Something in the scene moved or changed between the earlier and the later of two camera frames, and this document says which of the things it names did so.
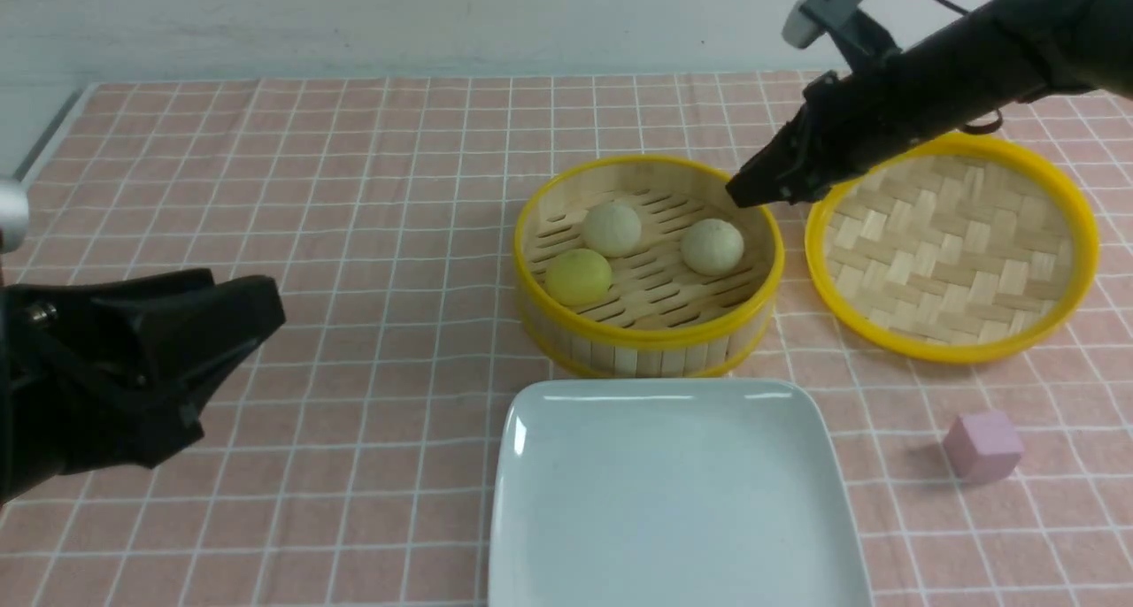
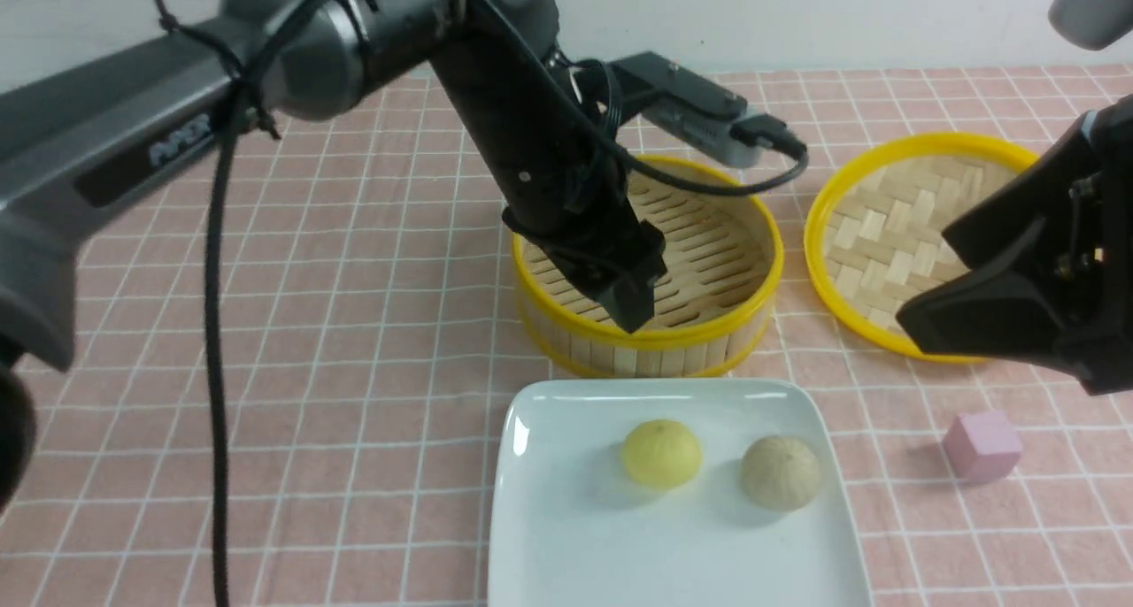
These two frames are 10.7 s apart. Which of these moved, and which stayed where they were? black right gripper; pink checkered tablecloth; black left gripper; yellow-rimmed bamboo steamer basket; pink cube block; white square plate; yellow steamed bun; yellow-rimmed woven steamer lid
Moved: yellow steamed bun; black right gripper; black left gripper
Stayed: pink checkered tablecloth; yellow-rimmed bamboo steamer basket; white square plate; pink cube block; yellow-rimmed woven steamer lid
